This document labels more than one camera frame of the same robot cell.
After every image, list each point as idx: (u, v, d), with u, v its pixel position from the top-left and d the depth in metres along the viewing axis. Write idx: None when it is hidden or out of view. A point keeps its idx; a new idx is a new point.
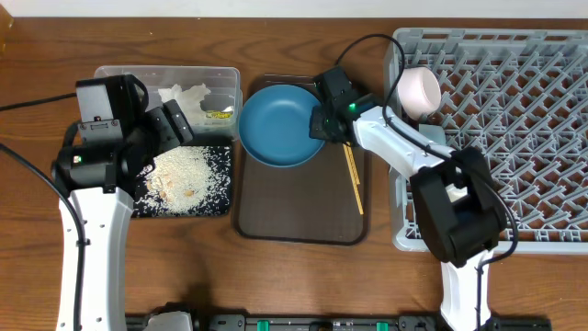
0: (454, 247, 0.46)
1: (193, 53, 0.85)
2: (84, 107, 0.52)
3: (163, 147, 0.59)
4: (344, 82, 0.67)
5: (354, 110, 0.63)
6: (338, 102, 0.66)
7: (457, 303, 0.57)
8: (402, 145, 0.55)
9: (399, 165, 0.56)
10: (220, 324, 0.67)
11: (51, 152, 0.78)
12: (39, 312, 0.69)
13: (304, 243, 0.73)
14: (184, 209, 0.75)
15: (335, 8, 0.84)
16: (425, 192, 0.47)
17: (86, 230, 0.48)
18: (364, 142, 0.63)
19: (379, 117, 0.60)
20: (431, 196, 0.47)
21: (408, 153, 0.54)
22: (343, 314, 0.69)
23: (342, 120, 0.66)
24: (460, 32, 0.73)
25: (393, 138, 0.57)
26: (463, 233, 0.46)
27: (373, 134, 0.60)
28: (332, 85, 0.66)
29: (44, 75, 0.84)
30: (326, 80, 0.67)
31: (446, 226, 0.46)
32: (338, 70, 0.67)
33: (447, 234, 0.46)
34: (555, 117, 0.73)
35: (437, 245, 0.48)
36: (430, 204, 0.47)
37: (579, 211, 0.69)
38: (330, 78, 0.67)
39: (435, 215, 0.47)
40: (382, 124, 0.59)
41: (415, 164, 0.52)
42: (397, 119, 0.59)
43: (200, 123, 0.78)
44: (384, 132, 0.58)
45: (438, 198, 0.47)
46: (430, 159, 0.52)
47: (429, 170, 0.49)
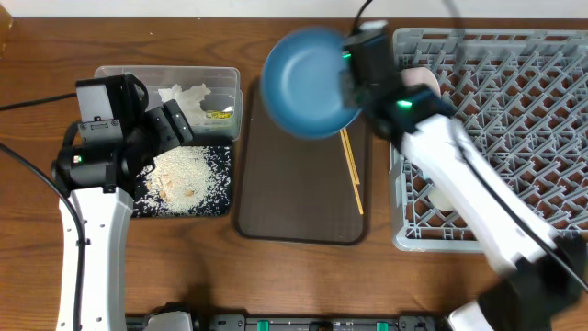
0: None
1: (194, 53, 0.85)
2: (84, 107, 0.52)
3: (162, 147, 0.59)
4: (390, 58, 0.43)
5: (406, 110, 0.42)
6: (380, 91, 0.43)
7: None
8: (487, 206, 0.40)
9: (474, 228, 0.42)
10: (220, 324, 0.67)
11: (51, 152, 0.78)
12: (39, 312, 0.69)
13: (304, 243, 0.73)
14: (184, 209, 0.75)
15: (335, 9, 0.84)
16: (528, 293, 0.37)
17: (86, 230, 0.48)
18: (421, 161, 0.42)
19: (446, 140, 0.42)
20: (535, 299, 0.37)
21: (495, 222, 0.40)
22: (343, 314, 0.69)
23: (386, 119, 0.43)
24: (461, 32, 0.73)
25: (471, 188, 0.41)
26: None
27: (440, 168, 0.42)
28: (374, 64, 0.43)
29: (43, 74, 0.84)
30: (365, 53, 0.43)
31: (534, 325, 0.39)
32: (383, 38, 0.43)
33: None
34: (555, 117, 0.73)
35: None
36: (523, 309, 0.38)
37: (579, 211, 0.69)
38: (370, 51, 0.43)
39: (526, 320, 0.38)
40: (455, 155, 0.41)
41: (509, 247, 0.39)
42: (469, 145, 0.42)
43: (200, 123, 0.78)
44: (456, 175, 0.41)
45: (537, 301, 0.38)
46: (524, 237, 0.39)
47: (531, 263, 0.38)
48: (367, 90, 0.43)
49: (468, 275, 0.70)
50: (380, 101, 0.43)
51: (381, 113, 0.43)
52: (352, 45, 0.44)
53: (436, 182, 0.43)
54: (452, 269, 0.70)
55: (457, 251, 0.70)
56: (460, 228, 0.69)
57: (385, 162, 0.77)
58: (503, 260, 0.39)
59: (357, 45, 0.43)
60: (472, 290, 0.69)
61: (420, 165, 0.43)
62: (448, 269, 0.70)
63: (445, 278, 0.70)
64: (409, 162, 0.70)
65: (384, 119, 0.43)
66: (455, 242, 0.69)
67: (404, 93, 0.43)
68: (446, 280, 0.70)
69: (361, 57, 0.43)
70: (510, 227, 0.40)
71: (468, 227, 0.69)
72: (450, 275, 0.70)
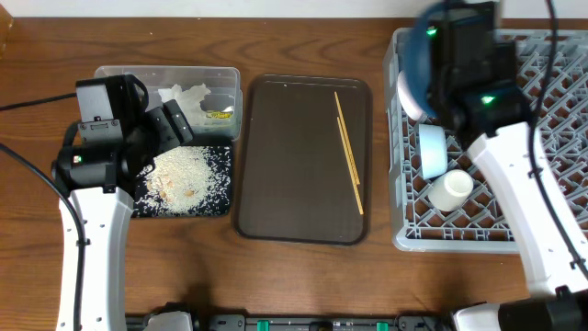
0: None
1: (193, 53, 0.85)
2: (84, 107, 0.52)
3: (163, 147, 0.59)
4: (481, 46, 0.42)
5: (487, 106, 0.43)
6: (459, 79, 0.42)
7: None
8: (547, 228, 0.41)
9: (522, 245, 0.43)
10: (220, 324, 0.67)
11: (51, 152, 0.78)
12: (39, 312, 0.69)
13: (304, 243, 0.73)
14: (184, 209, 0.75)
15: (334, 9, 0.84)
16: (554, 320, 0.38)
17: (86, 230, 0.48)
18: (483, 158, 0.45)
19: (524, 152, 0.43)
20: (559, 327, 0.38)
21: (548, 247, 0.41)
22: (343, 315, 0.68)
23: (460, 111, 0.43)
24: None
25: (536, 207, 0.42)
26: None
27: (504, 173, 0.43)
28: (461, 50, 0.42)
29: (43, 74, 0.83)
30: (456, 35, 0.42)
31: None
32: (479, 20, 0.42)
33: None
34: (555, 117, 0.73)
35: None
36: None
37: (579, 211, 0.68)
38: (461, 34, 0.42)
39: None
40: (525, 170, 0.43)
41: (554, 274, 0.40)
42: (546, 165, 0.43)
43: (199, 123, 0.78)
44: (522, 188, 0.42)
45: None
46: (572, 268, 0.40)
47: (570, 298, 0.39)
48: (445, 75, 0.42)
49: (469, 275, 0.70)
50: (457, 90, 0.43)
51: (456, 103, 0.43)
52: (442, 22, 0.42)
53: (493, 187, 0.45)
54: (453, 269, 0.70)
55: (458, 251, 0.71)
56: (460, 228, 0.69)
57: (385, 162, 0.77)
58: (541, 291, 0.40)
59: (447, 24, 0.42)
60: (473, 290, 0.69)
61: (483, 167, 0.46)
62: (448, 269, 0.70)
63: (445, 278, 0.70)
64: (409, 163, 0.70)
65: (457, 109, 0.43)
66: (455, 241, 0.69)
67: (488, 86, 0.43)
68: (446, 280, 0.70)
69: (448, 37, 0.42)
70: (565, 257, 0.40)
71: (468, 227, 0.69)
72: (450, 276, 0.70)
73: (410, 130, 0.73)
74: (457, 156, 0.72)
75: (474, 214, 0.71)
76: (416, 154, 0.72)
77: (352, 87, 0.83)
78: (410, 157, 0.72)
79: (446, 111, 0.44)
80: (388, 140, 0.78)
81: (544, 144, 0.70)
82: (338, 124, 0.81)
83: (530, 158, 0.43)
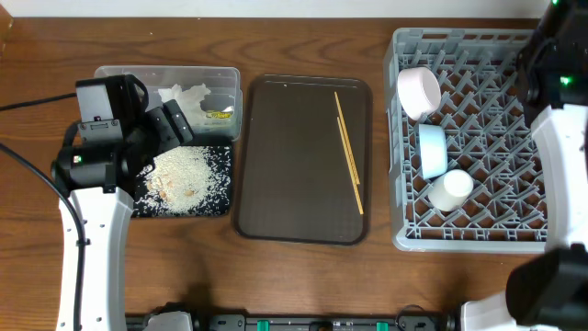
0: (536, 319, 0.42)
1: (193, 52, 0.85)
2: (84, 107, 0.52)
3: (162, 147, 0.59)
4: None
5: (563, 85, 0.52)
6: (552, 56, 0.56)
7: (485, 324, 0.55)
8: (582, 194, 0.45)
9: (554, 207, 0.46)
10: (220, 324, 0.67)
11: (51, 152, 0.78)
12: (39, 312, 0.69)
13: (304, 243, 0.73)
14: (184, 209, 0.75)
15: (334, 8, 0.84)
16: (563, 268, 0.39)
17: (86, 230, 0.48)
18: (547, 130, 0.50)
19: (581, 129, 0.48)
20: (565, 277, 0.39)
21: (578, 211, 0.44)
22: (343, 315, 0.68)
23: (535, 85, 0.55)
24: (460, 32, 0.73)
25: (577, 174, 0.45)
26: (558, 318, 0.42)
27: (558, 143, 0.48)
28: (575, 25, 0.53)
29: (43, 74, 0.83)
30: (571, 12, 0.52)
31: (547, 306, 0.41)
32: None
33: (541, 311, 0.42)
34: None
35: (522, 302, 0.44)
36: (554, 285, 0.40)
37: None
38: (581, 13, 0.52)
39: (550, 295, 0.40)
40: (578, 144, 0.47)
41: (577, 233, 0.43)
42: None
43: (200, 123, 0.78)
44: (573, 157, 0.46)
45: (569, 286, 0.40)
46: None
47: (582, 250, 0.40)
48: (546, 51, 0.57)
49: (469, 275, 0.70)
50: (542, 67, 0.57)
51: (537, 78, 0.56)
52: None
53: (541, 155, 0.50)
54: (454, 269, 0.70)
55: (460, 251, 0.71)
56: (460, 228, 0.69)
57: (385, 161, 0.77)
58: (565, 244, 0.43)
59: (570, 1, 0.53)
60: (473, 290, 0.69)
61: (537, 140, 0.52)
62: (448, 269, 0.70)
63: (445, 277, 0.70)
64: (409, 162, 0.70)
65: (535, 85, 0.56)
66: (455, 241, 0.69)
67: (568, 69, 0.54)
68: (446, 280, 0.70)
69: (565, 11, 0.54)
70: None
71: (467, 227, 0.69)
72: (450, 275, 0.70)
73: (410, 130, 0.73)
74: (457, 156, 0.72)
75: (473, 213, 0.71)
76: (416, 154, 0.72)
77: (352, 87, 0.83)
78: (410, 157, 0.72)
79: (527, 82, 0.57)
80: (389, 139, 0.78)
81: None
82: (338, 124, 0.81)
83: (585, 136, 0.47)
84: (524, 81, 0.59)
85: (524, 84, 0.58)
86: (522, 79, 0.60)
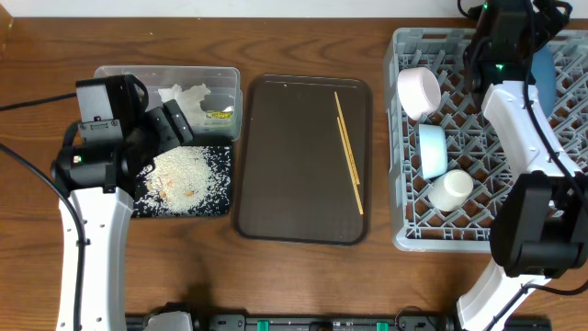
0: (518, 257, 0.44)
1: (194, 53, 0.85)
2: (84, 107, 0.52)
3: (163, 147, 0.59)
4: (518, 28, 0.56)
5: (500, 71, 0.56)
6: (490, 51, 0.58)
7: (480, 304, 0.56)
8: (530, 135, 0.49)
9: (513, 154, 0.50)
10: (220, 324, 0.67)
11: (51, 152, 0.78)
12: (39, 311, 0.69)
13: (304, 243, 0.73)
14: (184, 209, 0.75)
15: (334, 9, 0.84)
16: (530, 193, 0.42)
17: (86, 230, 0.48)
18: (490, 103, 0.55)
19: (519, 95, 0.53)
20: (534, 201, 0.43)
21: (532, 147, 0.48)
22: (343, 315, 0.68)
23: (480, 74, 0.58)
24: (460, 32, 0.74)
25: (524, 124, 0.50)
26: (537, 251, 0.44)
27: (505, 109, 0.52)
28: (500, 28, 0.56)
29: (42, 74, 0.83)
30: (499, 16, 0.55)
31: (524, 237, 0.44)
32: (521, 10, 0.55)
33: (520, 244, 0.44)
34: (555, 117, 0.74)
35: (503, 246, 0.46)
36: (526, 211, 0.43)
37: None
38: (505, 15, 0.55)
39: (523, 222, 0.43)
40: (520, 104, 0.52)
41: (535, 164, 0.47)
42: (537, 107, 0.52)
43: (200, 124, 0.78)
44: (517, 116, 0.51)
45: (537, 210, 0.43)
46: (547, 164, 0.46)
47: (544, 176, 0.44)
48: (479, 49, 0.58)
49: (469, 275, 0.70)
50: (485, 59, 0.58)
51: (479, 68, 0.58)
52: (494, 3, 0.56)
53: (494, 126, 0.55)
54: (453, 269, 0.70)
55: (459, 251, 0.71)
56: (460, 228, 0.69)
57: (385, 161, 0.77)
58: (525, 170, 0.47)
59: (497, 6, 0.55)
60: None
61: (491, 117, 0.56)
62: (448, 269, 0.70)
63: (445, 278, 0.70)
64: (409, 163, 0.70)
65: (477, 74, 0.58)
66: (455, 241, 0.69)
67: (504, 59, 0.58)
68: (446, 280, 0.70)
69: (495, 17, 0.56)
70: (543, 155, 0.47)
71: (467, 227, 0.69)
72: (450, 275, 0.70)
73: (410, 130, 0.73)
74: (457, 156, 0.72)
75: (474, 214, 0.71)
76: (416, 154, 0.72)
77: (352, 87, 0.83)
78: (410, 157, 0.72)
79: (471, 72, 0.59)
80: (388, 139, 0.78)
81: None
82: (338, 124, 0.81)
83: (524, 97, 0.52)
84: (469, 71, 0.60)
85: (469, 74, 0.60)
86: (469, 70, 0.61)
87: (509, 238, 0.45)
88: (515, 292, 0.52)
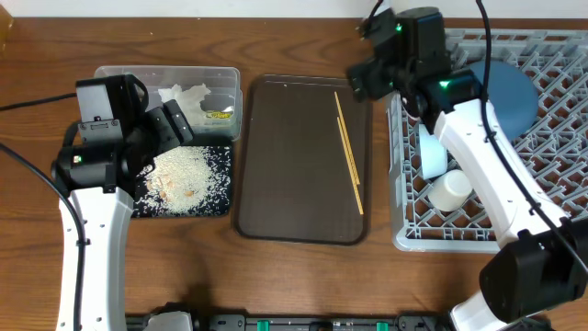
0: (517, 314, 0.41)
1: (194, 53, 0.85)
2: (84, 107, 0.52)
3: (163, 147, 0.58)
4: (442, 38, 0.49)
5: (444, 89, 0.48)
6: (422, 68, 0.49)
7: (476, 325, 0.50)
8: (502, 181, 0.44)
9: (487, 199, 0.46)
10: (220, 324, 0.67)
11: (51, 152, 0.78)
12: (39, 311, 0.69)
13: (304, 243, 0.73)
14: (184, 209, 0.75)
15: (334, 9, 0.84)
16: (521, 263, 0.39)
17: (86, 230, 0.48)
18: (446, 136, 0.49)
19: (479, 121, 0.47)
20: (526, 269, 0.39)
21: (509, 199, 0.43)
22: (343, 315, 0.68)
23: (424, 96, 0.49)
24: (460, 32, 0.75)
25: (491, 165, 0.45)
26: (535, 309, 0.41)
27: (466, 145, 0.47)
28: (424, 45, 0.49)
29: (42, 74, 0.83)
30: (417, 32, 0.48)
31: (524, 300, 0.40)
32: (436, 20, 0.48)
33: (519, 305, 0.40)
34: (555, 117, 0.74)
35: (497, 304, 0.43)
36: (522, 278, 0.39)
37: (578, 211, 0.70)
38: (423, 33, 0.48)
39: (519, 288, 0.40)
40: (482, 135, 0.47)
41: (517, 222, 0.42)
42: (501, 135, 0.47)
43: (200, 124, 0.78)
44: (482, 154, 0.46)
45: (531, 273, 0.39)
46: (532, 216, 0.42)
47: (531, 235, 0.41)
48: (410, 66, 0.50)
49: (468, 275, 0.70)
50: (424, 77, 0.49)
51: (420, 89, 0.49)
52: (407, 20, 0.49)
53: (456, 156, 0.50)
54: (453, 269, 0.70)
55: (458, 251, 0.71)
56: (460, 228, 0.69)
57: (385, 161, 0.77)
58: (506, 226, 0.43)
59: (413, 24, 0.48)
60: (473, 290, 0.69)
61: (453, 150, 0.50)
62: (448, 269, 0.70)
63: (445, 278, 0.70)
64: (409, 163, 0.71)
65: (419, 96, 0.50)
66: (455, 241, 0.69)
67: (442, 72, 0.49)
68: (446, 281, 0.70)
69: (412, 34, 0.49)
70: (524, 205, 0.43)
71: (468, 227, 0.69)
72: (451, 276, 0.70)
73: (410, 130, 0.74)
74: None
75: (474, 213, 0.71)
76: (416, 154, 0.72)
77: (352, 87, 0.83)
78: (410, 157, 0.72)
79: (411, 94, 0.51)
80: (388, 139, 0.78)
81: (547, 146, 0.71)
82: (338, 124, 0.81)
83: (484, 127, 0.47)
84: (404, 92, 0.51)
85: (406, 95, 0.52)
86: (405, 88, 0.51)
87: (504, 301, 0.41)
88: None
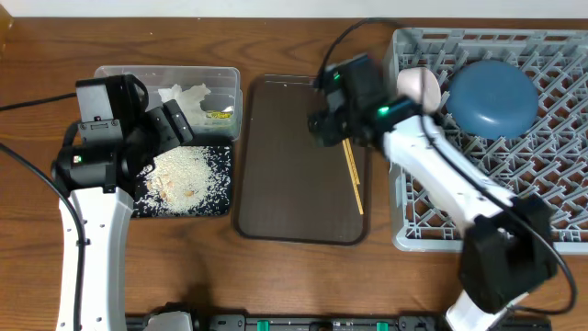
0: (502, 304, 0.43)
1: (194, 53, 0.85)
2: (84, 107, 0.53)
3: (163, 147, 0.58)
4: (375, 74, 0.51)
5: (383, 116, 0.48)
6: (362, 103, 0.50)
7: (471, 322, 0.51)
8: (450, 180, 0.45)
9: (445, 199, 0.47)
10: (220, 324, 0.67)
11: (51, 152, 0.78)
12: (39, 311, 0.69)
13: (304, 243, 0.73)
14: (184, 209, 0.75)
15: (334, 9, 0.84)
16: (481, 245, 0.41)
17: (86, 230, 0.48)
18: (395, 155, 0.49)
19: (419, 132, 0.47)
20: (489, 251, 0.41)
21: (458, 191, 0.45)
22: (343, 314, 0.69)
23: (371, 125, 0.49)
24: (460, 32, 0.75)
25: (438, 167, 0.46)
26: (514, 291, 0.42)
27: (413, 157, 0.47)
28: (358, 83, 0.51)
29: (43, 74, 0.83)
30: (349, 73, 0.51)
31: (500, 287, 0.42)
32: (365, 61, 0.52)
33: (499, 294, 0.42)
34: (555, 117, 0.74)
35: (483, 297, 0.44)
36: (486, 261, 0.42)
37: (579, 211, 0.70)
38: (356, 72, 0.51)
39: (490, 276, 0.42)
40: (424, 143, 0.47)
41: (469, 210, 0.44)
42: (439, 137, 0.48)
43: (200, 123, 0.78)
44: (428, 160, 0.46)
45: (495, 258, 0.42)
46: (483, 201, 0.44)
47: (488, 219, 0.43)
48: (353, 104, 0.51)
49: None
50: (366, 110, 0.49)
51: (365, 121, 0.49)
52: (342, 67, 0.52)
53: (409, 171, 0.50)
54: (453, 269, 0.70)
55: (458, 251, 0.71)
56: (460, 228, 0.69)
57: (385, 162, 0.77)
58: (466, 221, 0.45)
59: (345, 67, 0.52)
60: None
61: (403, 164, 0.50)
62: (448, 269, 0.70)
63: (445, 278, 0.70)
64: None
65: (366, 127, 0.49)
66: (455, 242, 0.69)
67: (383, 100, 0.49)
68: (446, 280, 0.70)
69: (347, 74, 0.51)
70: (473, 196, 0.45)
71: None
72: (451, 276, 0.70)
73: None
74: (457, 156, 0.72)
75: None
76: None
77: None
78: None
79: (358, 128, 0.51)
80: None
81: (548, 146, 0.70)
82: None
83: (424, 135, 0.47)
84: (356, 128, 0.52)
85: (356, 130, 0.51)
86: (355, 124, 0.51)
87: (485, 290, 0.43)
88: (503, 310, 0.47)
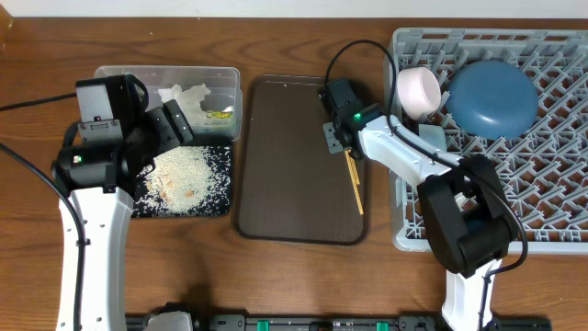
0: (463, 258, 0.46)
1: (194, 53, 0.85)
2: (84, 107, 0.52)
3: (163, 147, 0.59)
4: (350, 92, 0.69)
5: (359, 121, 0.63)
6: (343, 115, 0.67)
7: (459, 309, 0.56)
8: (407, 154, 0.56)
9: (406, 175, 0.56)
10: (220, 324, 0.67)
11: (51, 152, 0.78)
12: (39, 311, 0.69)
13: (304, 243, 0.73)
14: (184, 209, 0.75)
15: (334, 9, 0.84)
16: (433, 199, 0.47)
17: (86, 230, 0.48)
18: (370, 151, 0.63)
19: (384, 127, 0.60)
20: (439, 203, 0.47)
21: (415, 160, 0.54)
22: (343, 314, 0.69)
23: (348, 131, 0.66)
24: (461, 32, 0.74)
25: (398, 146, 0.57)
26: (472, 243, 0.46)
27: (379, 143, 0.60)
28: (337, 99, 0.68)
29: (43, 75, 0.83)
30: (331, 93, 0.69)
31: (457, 237, 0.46)
32: (343, 83, 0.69)
33: (457, 245, 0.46)
34: (555, 117, 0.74)
35: (446, 255, 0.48)
36: (439, 212, 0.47)
37: (578, 211, 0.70)
38: (335, 91, 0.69)
39: (445, 225, 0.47)
40: (388, 133, 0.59)
41: (424, 171, 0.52)
42: (402, 127, 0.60)
43: (200, 124, 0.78)
44: (392, 144, 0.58)
45: (447, 208, 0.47)
46: (435, 165, 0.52)
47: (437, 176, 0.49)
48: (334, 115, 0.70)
49: None
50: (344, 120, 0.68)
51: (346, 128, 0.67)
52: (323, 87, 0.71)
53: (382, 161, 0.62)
54: None
55: None
56: None
57: None
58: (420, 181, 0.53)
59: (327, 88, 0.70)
60: None
61: (378, 156, 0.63)
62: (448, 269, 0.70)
63: (445, 277, 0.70)
64: None
65: (348, 132, 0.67)
66: None
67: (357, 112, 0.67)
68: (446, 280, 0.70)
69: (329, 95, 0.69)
70: (426, 162, 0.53)
71: None
72: None
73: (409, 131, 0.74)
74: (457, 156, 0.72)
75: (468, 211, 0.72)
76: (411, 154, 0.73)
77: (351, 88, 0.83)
78: None
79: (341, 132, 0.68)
80: None
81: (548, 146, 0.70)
82: None
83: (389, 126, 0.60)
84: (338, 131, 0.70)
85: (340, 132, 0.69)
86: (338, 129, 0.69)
87: (446, 245, 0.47)
88: (483, 284, 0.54)
